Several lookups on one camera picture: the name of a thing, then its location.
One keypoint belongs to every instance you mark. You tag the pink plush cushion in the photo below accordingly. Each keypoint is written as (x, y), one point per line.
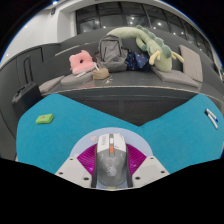
(80, 65)

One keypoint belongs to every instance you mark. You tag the grey backpack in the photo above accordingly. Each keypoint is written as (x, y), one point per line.
(111, 53)

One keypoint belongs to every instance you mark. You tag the dark blue patterned bag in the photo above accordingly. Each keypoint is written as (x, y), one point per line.
(137, 61)

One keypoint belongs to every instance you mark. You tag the small tan pouch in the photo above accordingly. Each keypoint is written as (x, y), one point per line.
(100, 74)

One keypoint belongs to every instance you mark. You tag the grey square upright cushion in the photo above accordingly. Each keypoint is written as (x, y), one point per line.
(191, 63)

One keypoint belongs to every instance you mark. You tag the large grey flat seat cushion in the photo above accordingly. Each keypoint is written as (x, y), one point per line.
(176, 77)

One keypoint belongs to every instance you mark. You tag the small green eraser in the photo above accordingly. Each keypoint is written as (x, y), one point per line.
(44, 119)

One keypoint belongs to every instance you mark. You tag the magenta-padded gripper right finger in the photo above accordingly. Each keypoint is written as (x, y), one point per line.
(148, 168)

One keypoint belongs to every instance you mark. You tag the grey white computer mouse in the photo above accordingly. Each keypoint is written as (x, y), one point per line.
(111, 163)

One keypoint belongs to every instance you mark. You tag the white marker with black cap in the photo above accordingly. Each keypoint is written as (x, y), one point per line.
(211, 119)

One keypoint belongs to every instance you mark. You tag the black suitcase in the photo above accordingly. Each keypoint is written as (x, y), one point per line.
(26, 98)

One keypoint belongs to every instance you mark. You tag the green plush dragon toy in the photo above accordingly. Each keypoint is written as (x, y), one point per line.
(160, 55)

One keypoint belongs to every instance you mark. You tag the black wall speaker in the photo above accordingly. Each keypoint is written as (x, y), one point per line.
(53, 11)

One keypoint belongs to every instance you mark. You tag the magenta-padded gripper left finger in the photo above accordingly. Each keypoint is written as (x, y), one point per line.
(74, 168)

